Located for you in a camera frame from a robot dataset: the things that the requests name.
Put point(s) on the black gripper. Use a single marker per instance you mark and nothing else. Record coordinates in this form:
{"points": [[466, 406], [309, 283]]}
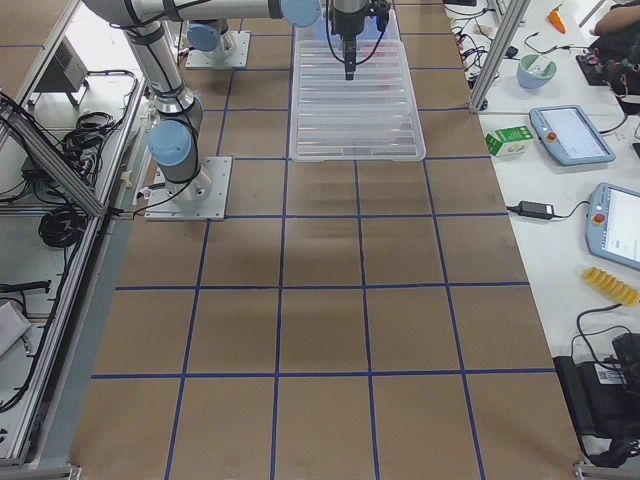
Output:
{"points": [[346, 22]]}

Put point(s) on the clear plastic box lid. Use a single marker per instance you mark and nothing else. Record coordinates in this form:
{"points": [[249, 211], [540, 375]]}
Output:
{"points": [[373, 117]]}

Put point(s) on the clear plastic storage box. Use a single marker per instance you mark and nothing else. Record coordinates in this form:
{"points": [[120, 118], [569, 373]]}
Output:
{"points": [[366, 30]]}

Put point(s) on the black box device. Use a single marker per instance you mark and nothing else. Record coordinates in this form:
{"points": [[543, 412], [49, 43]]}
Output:
{"points": [[603, 399]]}

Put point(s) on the green white carton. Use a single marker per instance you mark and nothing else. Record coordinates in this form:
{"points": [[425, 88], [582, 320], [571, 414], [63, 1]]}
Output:
{"points": [[509, 141]]}

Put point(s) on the green blue bowl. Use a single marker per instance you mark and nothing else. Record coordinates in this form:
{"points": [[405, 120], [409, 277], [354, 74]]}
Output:
{"points": [[535, 71]]}

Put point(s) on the orange carrot toy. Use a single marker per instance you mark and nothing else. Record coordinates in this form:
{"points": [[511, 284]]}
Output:
{"points": [[555, 19]]}

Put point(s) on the upper blue teach pendant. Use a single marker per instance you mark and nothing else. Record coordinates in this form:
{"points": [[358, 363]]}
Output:
{"points": [[569, 136]]}

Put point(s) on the blue teach pendant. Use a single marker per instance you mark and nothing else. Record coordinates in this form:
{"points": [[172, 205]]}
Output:
{"points": [[612, 226], [569, 136]]}

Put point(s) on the black power adapter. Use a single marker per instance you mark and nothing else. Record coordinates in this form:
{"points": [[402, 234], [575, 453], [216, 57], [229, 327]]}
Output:
{"points": [[531, 209]]}

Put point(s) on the grey control cabinet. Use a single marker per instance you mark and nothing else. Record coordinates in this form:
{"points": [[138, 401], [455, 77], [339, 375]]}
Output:
{"points": [[66, 74]]}

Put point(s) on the lower blue teach pendant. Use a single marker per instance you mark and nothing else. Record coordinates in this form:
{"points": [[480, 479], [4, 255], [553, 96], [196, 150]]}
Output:
{"points": [[612, 226]]}

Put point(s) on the yellow toothed plastic part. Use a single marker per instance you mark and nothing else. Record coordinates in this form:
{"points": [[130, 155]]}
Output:
{"points": [[613, 288]]}

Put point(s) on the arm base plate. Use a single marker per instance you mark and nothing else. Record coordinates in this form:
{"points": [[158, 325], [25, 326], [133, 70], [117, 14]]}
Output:
{"points": [[204, 199], [200, 61]]}

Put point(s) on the aluminium frame post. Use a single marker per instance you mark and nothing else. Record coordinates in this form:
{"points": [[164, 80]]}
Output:
{"points": [[508, 24]]}

